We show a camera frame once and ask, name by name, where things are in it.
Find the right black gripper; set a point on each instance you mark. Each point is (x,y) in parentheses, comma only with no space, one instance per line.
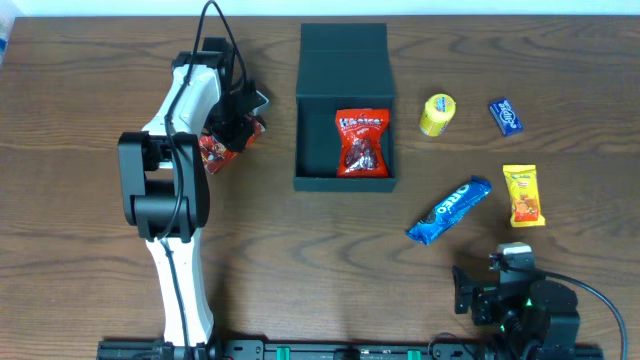
(478,299)

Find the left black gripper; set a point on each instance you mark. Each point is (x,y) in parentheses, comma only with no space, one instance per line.
(235,132)

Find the Hello Panda biscuit box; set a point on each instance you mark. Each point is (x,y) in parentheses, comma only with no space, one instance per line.
(215,155)

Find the blue Oreo cookie pack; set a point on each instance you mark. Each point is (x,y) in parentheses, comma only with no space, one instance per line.
(449,211)

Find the red candy bag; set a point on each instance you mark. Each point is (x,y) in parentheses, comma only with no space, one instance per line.
(360,132)

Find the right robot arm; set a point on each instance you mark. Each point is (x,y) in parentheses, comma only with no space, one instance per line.
(538,316)

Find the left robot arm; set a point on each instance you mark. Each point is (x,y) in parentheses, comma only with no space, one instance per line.
(166,195)

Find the dark green open box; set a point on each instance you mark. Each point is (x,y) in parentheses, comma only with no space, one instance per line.
(341,66)

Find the yellow Julie's biscuit packet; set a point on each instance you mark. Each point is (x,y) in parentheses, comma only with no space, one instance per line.
(522,184)

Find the blue Eclipse mint tin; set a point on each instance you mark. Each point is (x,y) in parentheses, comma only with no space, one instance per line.
(505,117)

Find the yellow gum canister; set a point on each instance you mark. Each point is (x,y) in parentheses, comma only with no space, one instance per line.
(438,111)

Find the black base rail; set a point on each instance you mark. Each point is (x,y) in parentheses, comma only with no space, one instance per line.
(259,350)

